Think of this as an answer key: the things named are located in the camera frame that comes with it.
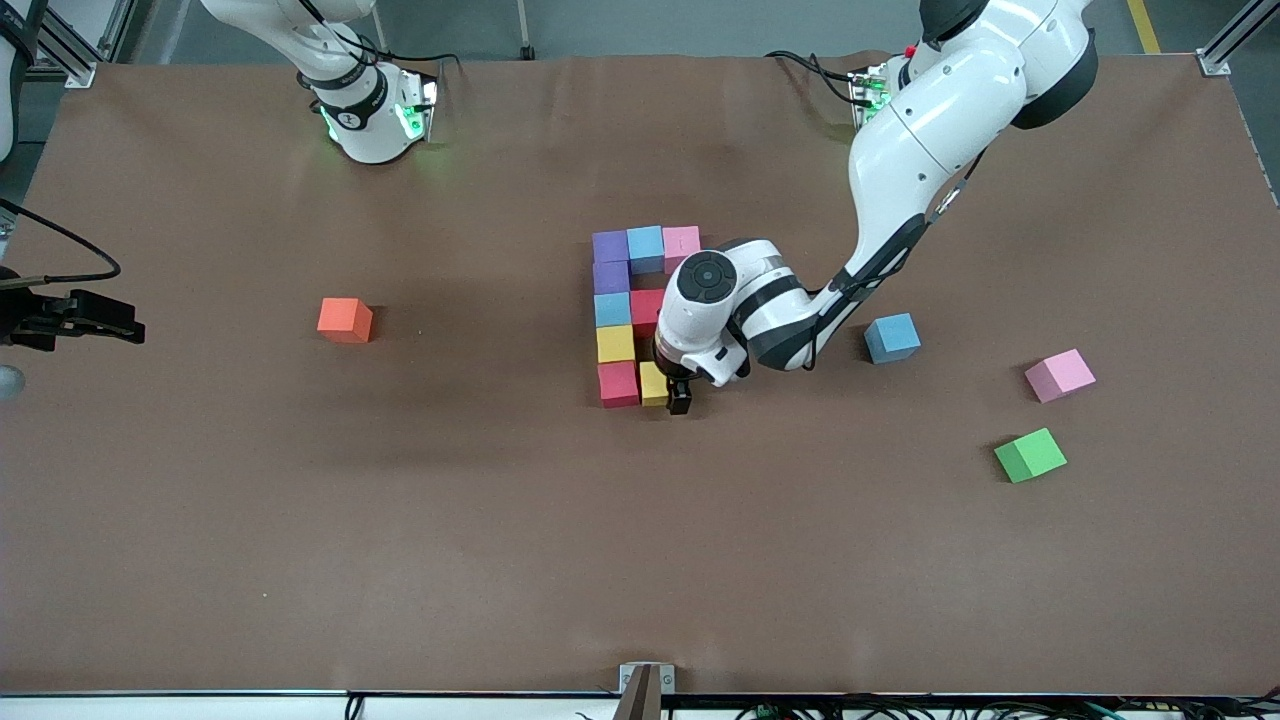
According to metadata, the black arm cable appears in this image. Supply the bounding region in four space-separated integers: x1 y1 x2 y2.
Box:
0 0 461 284
800 140 991 371

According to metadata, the green foam cube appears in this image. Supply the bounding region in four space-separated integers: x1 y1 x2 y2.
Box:
994 428 1068 485

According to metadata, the brown table mat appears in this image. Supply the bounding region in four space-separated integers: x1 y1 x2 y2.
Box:
0 52 1280 696

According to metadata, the crimson foam cube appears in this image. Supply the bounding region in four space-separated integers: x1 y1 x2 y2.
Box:
598 361 641 409

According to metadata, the metal table edge bracket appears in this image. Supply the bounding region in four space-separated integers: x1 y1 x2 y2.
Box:
618 662 676 720

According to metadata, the black base power cable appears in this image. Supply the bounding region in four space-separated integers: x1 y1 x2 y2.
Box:
765 50 863 106

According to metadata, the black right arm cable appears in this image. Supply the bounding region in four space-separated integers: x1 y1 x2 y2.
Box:
0 0 461 284

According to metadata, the orange foam cube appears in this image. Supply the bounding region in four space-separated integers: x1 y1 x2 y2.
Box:
317 298 375 345

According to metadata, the aluminium frame post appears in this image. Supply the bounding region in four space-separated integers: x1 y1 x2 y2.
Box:
1197 0 1280 78
0 0 136 89

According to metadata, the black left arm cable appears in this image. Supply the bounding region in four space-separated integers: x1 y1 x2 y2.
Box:
800 140 991 371

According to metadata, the pink foam cube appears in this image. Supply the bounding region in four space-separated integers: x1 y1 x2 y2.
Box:
1024 349 1097 405
662 225 703 273

